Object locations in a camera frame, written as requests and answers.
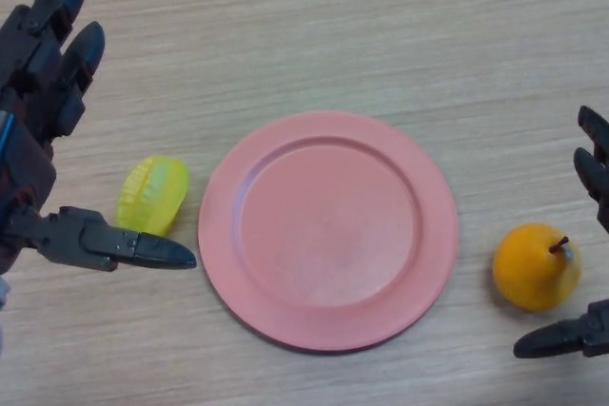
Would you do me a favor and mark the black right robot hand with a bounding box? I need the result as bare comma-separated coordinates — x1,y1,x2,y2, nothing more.
513,105,609,359

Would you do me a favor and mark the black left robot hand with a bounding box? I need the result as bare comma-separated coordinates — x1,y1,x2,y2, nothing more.
0,0,198,277

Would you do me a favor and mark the yellow orange pear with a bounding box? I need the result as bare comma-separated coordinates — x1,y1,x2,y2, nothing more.
492,222,583,312

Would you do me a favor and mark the pink round plate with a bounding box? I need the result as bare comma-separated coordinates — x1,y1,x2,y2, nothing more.
198,109,461,355

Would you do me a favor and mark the yellow green starfruit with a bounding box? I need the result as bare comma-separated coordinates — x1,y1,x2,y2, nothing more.
116,153,190,239

